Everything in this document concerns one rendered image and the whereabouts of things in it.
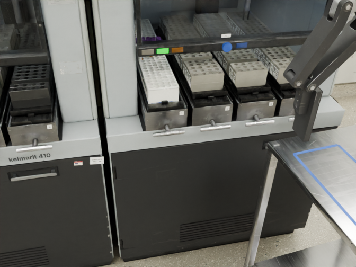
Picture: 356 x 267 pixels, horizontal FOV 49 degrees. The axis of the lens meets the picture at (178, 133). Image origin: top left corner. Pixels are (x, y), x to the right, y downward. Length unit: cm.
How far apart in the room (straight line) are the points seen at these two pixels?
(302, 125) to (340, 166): 61
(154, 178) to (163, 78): 36
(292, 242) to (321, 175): 95
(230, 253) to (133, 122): 84
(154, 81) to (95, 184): 41
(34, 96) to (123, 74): 27
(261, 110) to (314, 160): 33
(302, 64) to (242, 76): 90
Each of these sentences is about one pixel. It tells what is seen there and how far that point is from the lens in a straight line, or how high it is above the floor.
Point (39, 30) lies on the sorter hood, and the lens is 115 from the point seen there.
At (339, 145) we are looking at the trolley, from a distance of 115.
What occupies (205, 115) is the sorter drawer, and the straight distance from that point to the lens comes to 126.
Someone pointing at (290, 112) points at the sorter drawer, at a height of 75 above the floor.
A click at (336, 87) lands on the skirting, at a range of 313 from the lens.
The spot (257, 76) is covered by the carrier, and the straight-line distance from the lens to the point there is 134.
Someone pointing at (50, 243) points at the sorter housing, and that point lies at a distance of 158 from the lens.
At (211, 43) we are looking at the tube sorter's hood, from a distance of 122.
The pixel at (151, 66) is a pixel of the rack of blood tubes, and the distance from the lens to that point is 135.
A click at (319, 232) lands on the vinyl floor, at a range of 204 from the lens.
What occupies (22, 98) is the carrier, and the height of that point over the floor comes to 85.
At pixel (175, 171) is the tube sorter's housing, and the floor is 55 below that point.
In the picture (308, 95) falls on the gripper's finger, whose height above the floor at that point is 125.
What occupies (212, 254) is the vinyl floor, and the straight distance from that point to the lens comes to 184.
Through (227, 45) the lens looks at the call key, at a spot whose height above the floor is 99.
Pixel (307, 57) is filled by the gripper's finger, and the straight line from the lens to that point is 43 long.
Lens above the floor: 147
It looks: 36 degrees down
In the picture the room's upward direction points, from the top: 2 degrees clockwise
